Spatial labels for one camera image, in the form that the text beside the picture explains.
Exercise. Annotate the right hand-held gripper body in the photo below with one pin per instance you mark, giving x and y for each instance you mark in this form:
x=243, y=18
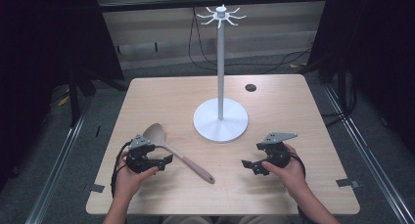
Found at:
x=276, y=154

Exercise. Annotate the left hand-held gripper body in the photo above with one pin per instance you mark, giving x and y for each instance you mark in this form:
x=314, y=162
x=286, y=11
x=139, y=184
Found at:
x=138, y=158

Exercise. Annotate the person's left hand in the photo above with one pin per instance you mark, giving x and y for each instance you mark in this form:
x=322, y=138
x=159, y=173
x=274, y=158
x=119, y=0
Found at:
x=129, y=181

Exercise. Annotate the person's right hand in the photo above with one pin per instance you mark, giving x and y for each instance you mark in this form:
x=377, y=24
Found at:
x=288, y=176

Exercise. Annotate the grey tape piece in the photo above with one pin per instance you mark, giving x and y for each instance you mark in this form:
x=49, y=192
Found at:
x=347, y=183
x=94, y=187

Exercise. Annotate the white hook stand rack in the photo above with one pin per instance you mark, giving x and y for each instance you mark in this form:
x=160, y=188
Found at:
x=221, y=119

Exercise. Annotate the dark round table grommet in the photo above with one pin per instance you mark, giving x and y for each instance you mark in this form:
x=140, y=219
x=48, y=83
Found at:
x=250, y=87

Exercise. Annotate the black metal stand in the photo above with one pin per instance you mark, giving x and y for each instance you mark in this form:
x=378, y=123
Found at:
x=74, y=100

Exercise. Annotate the yellow floor tape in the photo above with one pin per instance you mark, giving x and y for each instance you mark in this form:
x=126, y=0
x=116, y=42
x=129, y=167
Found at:
x=63, y=100
x=297, y=65

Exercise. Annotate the dark curtain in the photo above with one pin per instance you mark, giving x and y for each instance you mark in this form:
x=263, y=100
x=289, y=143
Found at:
x=49, y=54
x=375, y=48

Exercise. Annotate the black horizontal bar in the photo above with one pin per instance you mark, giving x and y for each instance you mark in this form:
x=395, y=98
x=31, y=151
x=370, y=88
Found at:
x=212, y=3

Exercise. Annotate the metal floor rail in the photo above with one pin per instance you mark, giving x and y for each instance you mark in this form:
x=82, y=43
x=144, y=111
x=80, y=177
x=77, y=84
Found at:
x=368, y=158
x=55, y=171

